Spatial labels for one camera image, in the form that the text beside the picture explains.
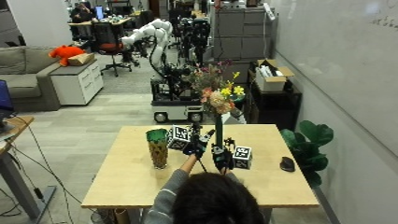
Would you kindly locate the grey sofa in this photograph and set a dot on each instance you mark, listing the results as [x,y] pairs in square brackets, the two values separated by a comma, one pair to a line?
[23,74]

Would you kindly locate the green and yellow glass vase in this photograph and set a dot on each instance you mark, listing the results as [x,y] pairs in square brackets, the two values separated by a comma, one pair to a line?
[158,149]

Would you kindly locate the computer monitor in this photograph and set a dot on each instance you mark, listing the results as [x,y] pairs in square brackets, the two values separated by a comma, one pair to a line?
[99,12]

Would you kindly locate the white marker cube on right glove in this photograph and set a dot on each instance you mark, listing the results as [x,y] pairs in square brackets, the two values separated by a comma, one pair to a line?
[243,157]

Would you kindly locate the black low cabinet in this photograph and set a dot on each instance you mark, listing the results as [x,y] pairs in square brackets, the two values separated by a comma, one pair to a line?
[274,107]

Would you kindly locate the person's left hand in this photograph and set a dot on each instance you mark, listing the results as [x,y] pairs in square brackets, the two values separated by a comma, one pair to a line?
[196,147]

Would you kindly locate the wall whiteboard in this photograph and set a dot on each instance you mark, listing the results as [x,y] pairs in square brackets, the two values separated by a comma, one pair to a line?
[344,65]

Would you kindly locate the mixed flower bouquet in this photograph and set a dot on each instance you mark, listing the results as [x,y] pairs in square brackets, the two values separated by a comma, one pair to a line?
[216,99]

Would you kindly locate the white marker cube on left glove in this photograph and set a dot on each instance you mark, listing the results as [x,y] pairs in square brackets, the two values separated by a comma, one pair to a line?
[179,137]

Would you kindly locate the open cardboard box with papers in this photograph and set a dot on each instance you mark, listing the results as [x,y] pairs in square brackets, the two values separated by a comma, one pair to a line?
[271,77]

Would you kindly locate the wooden side desk grey leg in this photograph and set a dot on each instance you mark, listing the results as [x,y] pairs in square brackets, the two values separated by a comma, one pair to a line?
[15,161]

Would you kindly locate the orange plush toy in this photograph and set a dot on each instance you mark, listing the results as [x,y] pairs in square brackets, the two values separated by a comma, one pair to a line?
[65,53]

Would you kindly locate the grey metal filing cabinets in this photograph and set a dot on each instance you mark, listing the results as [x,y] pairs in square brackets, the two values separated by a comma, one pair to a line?
[243,34]

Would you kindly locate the small brown cardboard box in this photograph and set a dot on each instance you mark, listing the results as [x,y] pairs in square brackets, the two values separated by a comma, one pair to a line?
[81,59]

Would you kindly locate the black robot equipment rack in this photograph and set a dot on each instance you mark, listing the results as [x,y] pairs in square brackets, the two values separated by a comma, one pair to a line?
[195,35]

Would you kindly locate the green leafy potted plant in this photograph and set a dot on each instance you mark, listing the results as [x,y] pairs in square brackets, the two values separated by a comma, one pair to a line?
[310,146]

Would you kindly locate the white drawer cabinet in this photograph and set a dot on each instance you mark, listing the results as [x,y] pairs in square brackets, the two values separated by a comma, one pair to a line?
[79,81]

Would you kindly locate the person's right hand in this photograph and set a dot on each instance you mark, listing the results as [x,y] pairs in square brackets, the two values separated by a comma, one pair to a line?
[222,158]

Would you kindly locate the white marker cube on glove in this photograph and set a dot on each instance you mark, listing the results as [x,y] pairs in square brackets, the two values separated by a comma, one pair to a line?
[179,137]
[243,157]

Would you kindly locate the blue laptop screen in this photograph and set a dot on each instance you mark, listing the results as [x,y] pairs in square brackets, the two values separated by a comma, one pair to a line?
[5,99]

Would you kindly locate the wooden office desk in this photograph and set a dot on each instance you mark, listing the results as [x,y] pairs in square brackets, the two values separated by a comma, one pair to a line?
[99,21]

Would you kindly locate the black office chair red seat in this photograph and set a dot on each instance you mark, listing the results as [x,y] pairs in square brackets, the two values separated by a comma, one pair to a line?
[109,43]

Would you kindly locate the cardboard tube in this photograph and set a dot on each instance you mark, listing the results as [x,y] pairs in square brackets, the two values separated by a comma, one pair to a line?
[121,216]

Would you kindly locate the black computer mouse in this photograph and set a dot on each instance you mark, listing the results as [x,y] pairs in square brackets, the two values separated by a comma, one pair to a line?
[288,164]

